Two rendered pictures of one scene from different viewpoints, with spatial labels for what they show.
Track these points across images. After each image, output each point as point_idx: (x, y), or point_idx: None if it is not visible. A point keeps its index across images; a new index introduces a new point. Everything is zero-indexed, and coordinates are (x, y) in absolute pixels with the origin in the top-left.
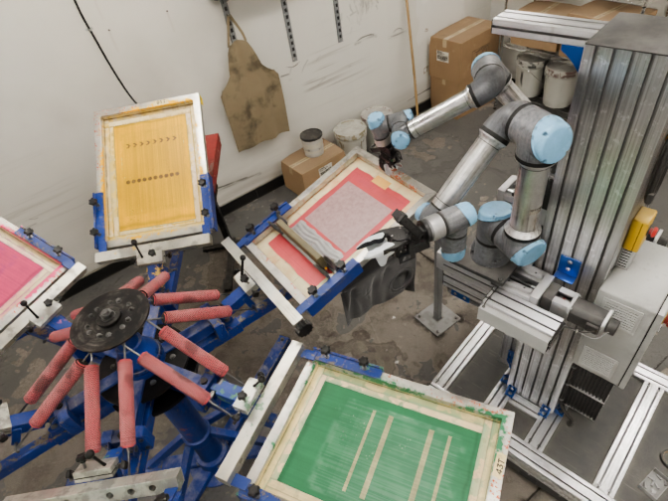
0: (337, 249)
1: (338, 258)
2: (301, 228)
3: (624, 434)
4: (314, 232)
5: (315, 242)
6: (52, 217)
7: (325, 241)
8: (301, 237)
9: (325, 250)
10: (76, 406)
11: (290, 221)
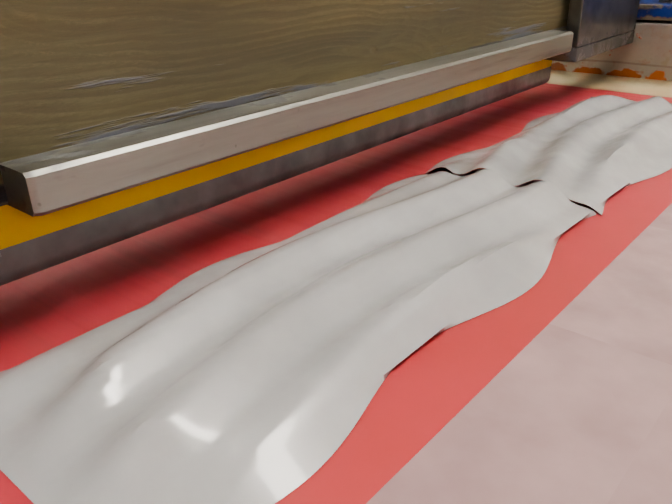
0: (401, 405)
1: (78, 462)
2: (629, 109)
3: None
4: (639, 167)
5: (486, 175)
6: None
7: (542, 243)
8: (529, 128)
9: (342, 263)
10: None
11: (665, 90)
